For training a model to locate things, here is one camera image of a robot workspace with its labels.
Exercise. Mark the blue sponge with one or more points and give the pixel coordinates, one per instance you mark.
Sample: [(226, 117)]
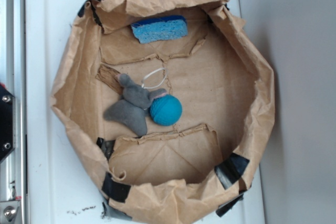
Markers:
[(160, 28)]

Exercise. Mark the teal rubber ball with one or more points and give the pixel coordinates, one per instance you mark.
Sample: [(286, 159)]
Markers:
[(166, 110)]

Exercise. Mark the grey plush elephant toy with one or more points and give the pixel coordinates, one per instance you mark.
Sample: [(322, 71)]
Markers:
[(133, 106)]

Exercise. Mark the brown paper bag bin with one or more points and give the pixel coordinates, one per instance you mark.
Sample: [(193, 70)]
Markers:
[(183, 172)]

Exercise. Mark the black corner bracket plate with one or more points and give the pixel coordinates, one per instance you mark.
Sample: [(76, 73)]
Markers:
[(7, 123)]

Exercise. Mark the aluminium frame rail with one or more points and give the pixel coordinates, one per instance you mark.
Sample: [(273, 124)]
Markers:
[(13, 169)]

